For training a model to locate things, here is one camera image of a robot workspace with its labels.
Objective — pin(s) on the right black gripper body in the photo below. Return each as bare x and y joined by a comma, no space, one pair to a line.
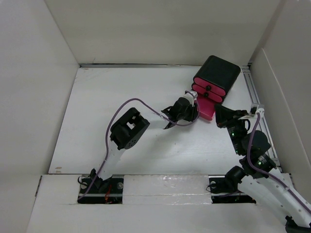
232,119

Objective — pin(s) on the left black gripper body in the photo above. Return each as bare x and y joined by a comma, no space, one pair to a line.
189,114

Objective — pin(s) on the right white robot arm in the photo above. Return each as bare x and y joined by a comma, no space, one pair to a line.
258,175

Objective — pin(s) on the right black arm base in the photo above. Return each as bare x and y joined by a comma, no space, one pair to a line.
221,193

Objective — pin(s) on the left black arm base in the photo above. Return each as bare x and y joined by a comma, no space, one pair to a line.
110,192

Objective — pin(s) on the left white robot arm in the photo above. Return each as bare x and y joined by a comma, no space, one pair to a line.
124,133

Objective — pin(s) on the black drawer cabinet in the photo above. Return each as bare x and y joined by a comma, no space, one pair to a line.
219,72

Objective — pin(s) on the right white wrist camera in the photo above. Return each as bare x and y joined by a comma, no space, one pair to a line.
255,111

